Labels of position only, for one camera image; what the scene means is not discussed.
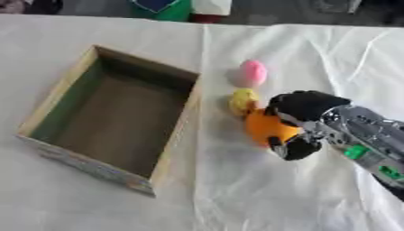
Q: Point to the orange toy fruit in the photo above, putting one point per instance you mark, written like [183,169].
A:
[265,127]

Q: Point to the pink toy egg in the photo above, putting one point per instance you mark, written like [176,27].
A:
[253,73]

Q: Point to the yellow toy fruit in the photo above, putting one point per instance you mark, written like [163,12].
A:
[242,101]

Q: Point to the white and red container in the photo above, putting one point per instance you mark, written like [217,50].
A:
[210,10]

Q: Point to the open cardboard box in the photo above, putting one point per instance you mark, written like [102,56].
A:
[113,120]

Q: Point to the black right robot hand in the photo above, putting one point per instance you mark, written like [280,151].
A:
[305,103]

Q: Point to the green and blue container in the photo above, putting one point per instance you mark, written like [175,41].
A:
[160,9]

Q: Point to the dark bag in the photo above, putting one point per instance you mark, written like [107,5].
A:
[42,6]

